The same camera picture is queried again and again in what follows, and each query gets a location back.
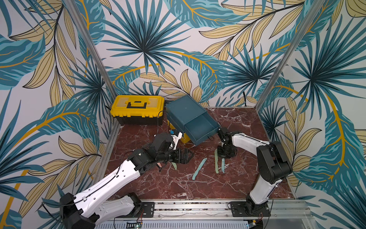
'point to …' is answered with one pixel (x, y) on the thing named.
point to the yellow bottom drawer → (185, 139)
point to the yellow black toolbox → (138, 109)
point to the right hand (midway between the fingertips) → (222, 156)
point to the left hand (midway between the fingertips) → (186, 157)
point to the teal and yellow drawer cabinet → (186, 116)
